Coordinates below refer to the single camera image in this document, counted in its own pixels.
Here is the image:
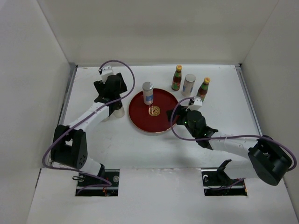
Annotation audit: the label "purple cable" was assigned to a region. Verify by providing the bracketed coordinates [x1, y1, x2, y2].
[170, 97, 297, 189]
[42, 60, 136, 196]

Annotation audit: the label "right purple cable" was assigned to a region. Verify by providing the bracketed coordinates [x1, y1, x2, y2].
[170, 97, 297, 189]

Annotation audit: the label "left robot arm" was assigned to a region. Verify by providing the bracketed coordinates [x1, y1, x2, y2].
[50, 72, 127, 186]

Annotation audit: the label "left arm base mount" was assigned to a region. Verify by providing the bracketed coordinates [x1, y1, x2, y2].
[72, 169, 120, 197]

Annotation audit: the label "sauce bottle yellow cap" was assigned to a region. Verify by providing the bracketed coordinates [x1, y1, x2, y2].
[196, 77, 211, 102]
[171, 65, 183, 91]

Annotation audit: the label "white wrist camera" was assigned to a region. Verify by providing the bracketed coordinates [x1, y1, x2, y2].
[187, 97, 202, 111]
[98, 65, 114, 83]

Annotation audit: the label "sauce bottle yellow cap left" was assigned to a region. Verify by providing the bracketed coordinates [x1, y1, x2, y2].
[171, 65, 183, 91]

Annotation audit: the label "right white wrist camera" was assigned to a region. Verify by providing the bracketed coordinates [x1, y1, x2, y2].
[187, 97, 202, 111]

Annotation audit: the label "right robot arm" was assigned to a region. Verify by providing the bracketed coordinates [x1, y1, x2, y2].
[166, 105, 293, 186]

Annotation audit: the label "wide jar black handle lid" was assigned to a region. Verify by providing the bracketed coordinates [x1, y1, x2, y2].
[112, 102, 125, 118]

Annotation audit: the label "sauce bottle yellow cap right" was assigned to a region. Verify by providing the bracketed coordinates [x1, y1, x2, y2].
[196, 77, 211, 102]

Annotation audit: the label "red round tray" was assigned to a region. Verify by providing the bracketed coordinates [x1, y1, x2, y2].
[128, 88, 178, 133]

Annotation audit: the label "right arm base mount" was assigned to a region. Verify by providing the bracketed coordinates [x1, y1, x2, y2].
[201, 160, 247, 196]

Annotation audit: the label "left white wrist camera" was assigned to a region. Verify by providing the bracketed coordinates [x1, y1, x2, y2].
[98, 65, 114, 83]

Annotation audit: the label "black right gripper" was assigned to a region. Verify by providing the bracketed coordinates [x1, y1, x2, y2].
[166, 104, 197, 138]

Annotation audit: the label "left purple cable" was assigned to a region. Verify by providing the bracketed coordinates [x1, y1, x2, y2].
[42, 60, 136, 196]

